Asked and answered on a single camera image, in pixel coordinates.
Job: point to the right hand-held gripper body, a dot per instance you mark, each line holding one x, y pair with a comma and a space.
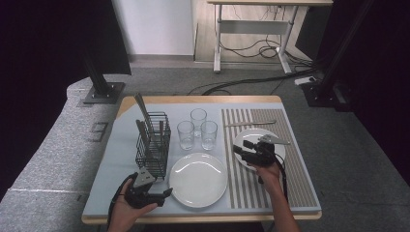
264, 154

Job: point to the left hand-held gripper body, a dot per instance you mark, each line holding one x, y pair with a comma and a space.
138, 196

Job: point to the white round plate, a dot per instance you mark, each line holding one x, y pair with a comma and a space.
197, 180
277, 158

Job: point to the person's right hand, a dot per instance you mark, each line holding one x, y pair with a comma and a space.
269, 175

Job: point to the person's left hand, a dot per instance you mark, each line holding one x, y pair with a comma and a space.
124, 212

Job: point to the clear drinking glass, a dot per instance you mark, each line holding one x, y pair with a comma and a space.
198, 117
186, 135
209, 135

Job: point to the striped grey placemat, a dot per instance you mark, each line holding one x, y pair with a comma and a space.
303, 187

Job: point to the light blue table mat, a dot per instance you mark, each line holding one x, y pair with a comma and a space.
122, 141

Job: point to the short silver cutlery piece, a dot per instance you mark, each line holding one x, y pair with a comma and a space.
141, 135

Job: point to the white power strip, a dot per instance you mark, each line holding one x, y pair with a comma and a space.
305, 80

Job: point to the long silver cutlery piece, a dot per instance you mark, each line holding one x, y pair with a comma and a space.
143, 109

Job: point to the white standing desk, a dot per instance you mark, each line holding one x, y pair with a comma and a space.
254, 27

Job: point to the black curtain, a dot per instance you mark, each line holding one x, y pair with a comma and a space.
386, 80

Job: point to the black stand with base plate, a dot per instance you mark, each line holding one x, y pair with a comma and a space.
100, 87

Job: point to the black metal frame stand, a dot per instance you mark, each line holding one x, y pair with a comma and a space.
335, 61

